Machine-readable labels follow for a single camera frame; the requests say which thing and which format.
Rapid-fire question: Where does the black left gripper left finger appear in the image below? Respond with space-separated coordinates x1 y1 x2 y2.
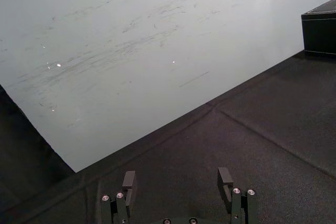
101 170 138 224

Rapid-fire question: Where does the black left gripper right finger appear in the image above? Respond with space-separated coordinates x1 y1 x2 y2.
217 167 258 224

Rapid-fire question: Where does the black table cloth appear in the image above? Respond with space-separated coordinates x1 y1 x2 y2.
0 49 336 224

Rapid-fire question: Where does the black box with white stitching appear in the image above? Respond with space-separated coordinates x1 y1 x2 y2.
300 0 336 57

